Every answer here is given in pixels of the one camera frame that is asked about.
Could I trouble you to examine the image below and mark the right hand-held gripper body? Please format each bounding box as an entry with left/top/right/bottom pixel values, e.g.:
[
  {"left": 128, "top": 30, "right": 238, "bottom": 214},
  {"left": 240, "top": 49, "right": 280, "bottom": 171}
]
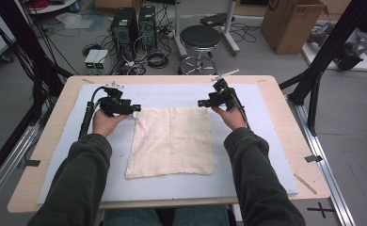
[{"left": 207, "top": 69, "right": 240, "bottom": 112}]

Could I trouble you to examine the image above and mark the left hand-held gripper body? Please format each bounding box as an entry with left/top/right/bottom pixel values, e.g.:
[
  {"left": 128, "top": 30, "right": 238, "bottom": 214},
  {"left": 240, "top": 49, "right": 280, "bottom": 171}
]
[{"left": 98, "top": 80, "right": 135, "bottom": 118}]

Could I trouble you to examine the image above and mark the cream cloth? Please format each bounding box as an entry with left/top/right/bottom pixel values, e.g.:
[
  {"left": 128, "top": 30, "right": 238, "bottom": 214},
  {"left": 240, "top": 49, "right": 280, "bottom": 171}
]
[{"left": 125, "top": 106, "right": 215, "bottom": 180}]

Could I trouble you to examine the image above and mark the person's left hand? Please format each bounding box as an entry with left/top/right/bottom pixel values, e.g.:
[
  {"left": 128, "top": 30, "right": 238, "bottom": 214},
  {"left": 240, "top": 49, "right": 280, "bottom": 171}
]
[{"left": 91, "top": 108, "right": 133, "bottom": 138}]

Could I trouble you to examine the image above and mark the person's right hand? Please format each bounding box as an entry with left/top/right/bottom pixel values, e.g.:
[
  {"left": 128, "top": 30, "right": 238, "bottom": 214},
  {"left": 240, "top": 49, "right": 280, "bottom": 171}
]
[{"left": 211, "top": 105, "right": 247, "bottom": 132}]

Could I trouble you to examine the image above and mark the white foam mat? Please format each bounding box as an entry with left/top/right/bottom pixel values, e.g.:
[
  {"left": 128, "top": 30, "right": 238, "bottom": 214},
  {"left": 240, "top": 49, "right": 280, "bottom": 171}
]
[{"left": 36, "top": 83, "right": 299, "bottom": 205}]

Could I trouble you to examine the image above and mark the white power supply box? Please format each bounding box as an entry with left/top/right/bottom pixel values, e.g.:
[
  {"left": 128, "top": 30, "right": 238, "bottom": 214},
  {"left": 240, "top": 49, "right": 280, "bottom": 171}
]
[
  {"left": 94, "top": 49, "right": 110, "bottom": 71},
  {"left": 84, "top": 49, "right": 101, "bottom": 71}
]

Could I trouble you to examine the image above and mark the black round stool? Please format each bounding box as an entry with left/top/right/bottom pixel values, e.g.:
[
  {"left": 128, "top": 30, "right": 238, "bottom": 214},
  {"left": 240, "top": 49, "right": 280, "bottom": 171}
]
[{"left": 178, "top": 24, "right": 222, "bottom": 76}]

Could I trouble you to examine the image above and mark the white stand leg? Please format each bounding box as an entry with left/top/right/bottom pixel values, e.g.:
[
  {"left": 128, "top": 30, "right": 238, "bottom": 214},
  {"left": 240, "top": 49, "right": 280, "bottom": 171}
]
[
  {"left": 171, "top": 0, "right": 189, "bottom": 59},
  {"left": 222, "top": 0, "right": 241, "bottom": 57}
]

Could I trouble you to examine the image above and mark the wooden table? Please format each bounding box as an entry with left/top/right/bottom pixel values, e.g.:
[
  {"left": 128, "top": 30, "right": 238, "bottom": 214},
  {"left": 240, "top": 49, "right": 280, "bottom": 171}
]
[{"left": 7, "top": 74, "right": 331, "bottom": 215}]

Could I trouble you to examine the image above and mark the large black computer tower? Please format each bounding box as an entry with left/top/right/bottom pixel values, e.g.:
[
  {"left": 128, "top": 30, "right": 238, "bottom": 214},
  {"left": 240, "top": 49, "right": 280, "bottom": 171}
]
[{"left": 110, "top": 8, "right": 139, "bottom": 62}]

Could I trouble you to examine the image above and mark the black flat device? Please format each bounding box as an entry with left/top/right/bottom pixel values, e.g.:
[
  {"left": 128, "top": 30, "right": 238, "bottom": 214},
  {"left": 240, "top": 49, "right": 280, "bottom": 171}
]
[{"left": 199, "top": 12, "right": 236, "bottom": 28}]

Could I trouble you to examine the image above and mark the slim black computer tower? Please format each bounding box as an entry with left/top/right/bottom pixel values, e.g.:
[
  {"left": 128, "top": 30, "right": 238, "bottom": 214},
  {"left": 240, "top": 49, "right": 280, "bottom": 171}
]
[{"left": 137, "top": 5, "right": 158, "bottom": 50}]

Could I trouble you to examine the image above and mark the clear plastic sheet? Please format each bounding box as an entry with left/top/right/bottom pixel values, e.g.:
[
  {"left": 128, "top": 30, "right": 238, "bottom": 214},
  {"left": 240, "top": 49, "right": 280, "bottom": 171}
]
[{"left": 56, "top": 11, "right": 106, "bottom": 31}]

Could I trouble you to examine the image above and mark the cardboard box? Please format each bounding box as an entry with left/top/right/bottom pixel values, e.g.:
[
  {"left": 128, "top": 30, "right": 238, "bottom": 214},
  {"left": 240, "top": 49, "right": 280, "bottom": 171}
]
[{"left": 260, "top": 0, "right": 329, "bottom": 56}]

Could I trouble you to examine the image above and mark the person's left leg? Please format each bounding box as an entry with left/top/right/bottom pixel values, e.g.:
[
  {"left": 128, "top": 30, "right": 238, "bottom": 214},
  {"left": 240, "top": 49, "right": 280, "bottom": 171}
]
[{"left": 103, "top": 208, "right": 164, "bottom": 226}]

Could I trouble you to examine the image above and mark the person's leg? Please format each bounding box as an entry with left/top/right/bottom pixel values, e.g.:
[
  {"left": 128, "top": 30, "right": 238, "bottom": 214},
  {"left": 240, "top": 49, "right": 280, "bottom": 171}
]
[
  {"left": 103, "top": 208, "right": 164, "bottom": 226},
  {"left": 171, "top": 205, "right": 231, "bottom": 226}
]

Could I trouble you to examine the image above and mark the person's right leg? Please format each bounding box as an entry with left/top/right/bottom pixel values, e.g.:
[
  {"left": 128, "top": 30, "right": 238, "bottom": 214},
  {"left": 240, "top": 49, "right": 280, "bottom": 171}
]
[{"left": 171, "top": 205, "right": 231, "bottom": 226}]

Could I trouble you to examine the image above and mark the white table leg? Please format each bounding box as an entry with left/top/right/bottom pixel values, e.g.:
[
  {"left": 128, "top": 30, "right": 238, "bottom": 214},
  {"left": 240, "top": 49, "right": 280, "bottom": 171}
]
[{"left": 231, "top": 203, "right": 244, "bottom": 224}]

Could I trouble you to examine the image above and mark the white round table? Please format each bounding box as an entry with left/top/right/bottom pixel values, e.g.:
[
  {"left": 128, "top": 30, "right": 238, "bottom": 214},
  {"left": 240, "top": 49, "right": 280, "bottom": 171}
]
[{"left": 26, "top": 0, "right": 79, "bottom": 15}]

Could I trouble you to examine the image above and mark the thin wooden stick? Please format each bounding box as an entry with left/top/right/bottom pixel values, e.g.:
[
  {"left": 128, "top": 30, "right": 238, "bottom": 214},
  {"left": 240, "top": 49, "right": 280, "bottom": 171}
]
[{"left": 294, "top": 173, "right": 318, "bottom": 196}]

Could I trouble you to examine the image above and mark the grey machine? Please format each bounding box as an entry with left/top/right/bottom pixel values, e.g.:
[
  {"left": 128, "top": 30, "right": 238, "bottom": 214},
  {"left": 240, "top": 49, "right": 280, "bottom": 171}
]
[{"left": 307, "top": 21, "right": 367, "bottom": 72}]

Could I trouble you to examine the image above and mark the white board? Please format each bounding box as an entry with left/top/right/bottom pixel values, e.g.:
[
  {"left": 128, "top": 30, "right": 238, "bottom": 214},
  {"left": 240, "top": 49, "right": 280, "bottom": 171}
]
[{"left": 301, "top": 40, "right": 367, "bottom": 73}]

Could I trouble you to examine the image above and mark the black tape cross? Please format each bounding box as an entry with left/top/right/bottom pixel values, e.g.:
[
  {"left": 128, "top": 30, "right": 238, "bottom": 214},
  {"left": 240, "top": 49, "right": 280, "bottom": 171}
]
[{"left": 307, "top": 202, "right": 335, "bottom": 219}]

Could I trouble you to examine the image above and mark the right hand-held gripper cable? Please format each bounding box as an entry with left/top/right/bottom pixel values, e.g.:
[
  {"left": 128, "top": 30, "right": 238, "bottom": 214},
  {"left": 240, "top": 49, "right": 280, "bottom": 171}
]
[{"left": 231, "top": 89, "right": 251, "bottom": 130}]

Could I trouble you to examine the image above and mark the hand-held gripper cable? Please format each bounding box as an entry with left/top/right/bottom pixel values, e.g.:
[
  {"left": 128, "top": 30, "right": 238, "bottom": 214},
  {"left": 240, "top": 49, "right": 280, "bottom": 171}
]
[
  {"left": 77, "top": 86, "right": 108, "bottom": 141},
  {"left": 231, "top": 89, "right": 251, "bottom": 130}
]

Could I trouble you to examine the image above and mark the left hand-held gripper cable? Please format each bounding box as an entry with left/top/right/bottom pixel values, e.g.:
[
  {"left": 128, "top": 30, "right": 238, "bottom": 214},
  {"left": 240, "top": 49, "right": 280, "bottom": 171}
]
[{"left": 77, "top": 86, "right": 108, "bottom": 141}]

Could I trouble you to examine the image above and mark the coil of black cables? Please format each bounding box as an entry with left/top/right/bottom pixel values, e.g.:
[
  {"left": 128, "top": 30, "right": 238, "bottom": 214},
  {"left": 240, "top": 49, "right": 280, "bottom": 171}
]
[{"left": 146, "top": 49, "right": 170, "bottom": 70}]

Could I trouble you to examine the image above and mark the black metal frame with cables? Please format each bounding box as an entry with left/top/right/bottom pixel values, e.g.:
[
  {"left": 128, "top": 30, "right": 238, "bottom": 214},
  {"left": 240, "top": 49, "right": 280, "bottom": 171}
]
[{"left": 0, "top": 0, "right": 74, "bottom": 189}]

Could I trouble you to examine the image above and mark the aluminium rail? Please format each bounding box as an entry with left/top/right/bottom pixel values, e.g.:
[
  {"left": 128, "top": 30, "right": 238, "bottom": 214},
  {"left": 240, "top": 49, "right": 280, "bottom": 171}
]
[
  {"left": 0, "top": 125, "right": 40, "bottom": 215},
  {"left": 286, "top": 95, "right": 358, "bottom": 226}
]

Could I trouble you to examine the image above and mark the black metal frame strut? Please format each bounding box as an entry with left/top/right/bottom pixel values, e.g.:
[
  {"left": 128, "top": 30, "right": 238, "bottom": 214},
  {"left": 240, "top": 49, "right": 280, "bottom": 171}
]
[{"left": 279, "top": 0, "right": 367, "bottom": 137}]

